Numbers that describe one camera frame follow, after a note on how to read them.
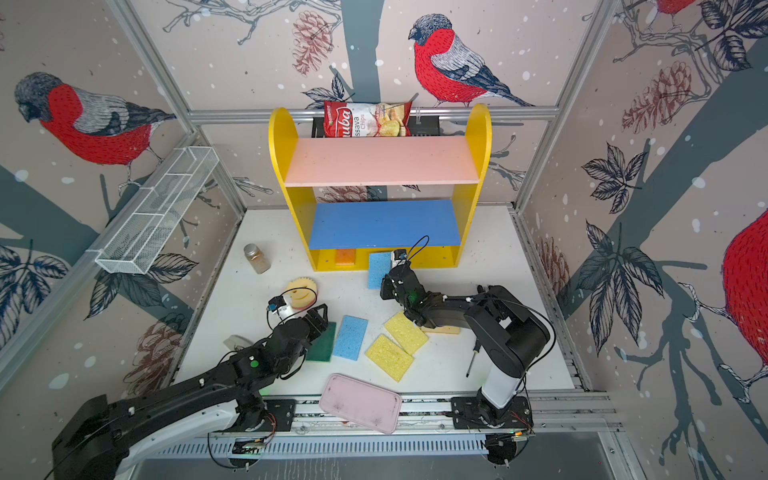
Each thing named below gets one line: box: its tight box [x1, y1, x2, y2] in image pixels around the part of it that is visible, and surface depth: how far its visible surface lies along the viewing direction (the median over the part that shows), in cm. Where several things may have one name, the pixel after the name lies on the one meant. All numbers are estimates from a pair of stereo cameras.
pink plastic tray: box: [319, 373, 403, 435], surface depth 75 cm
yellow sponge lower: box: [365, 333, 414, 382], surface depth 84 cm
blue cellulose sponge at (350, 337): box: [333, 315, 369, 361], surface depth 87 cm
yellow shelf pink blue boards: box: [268, 105, 493, 271], surface depth 97 cm
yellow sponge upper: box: [384, 311, 429, 355], surface depth 88 cm
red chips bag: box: [323, 100, 413, 138], surface depth 89 cm
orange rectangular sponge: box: [335, 249, 356, 266], surface depth 106 cm
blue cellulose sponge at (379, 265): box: [368, 252, 392, 290], surface depth 95 cm
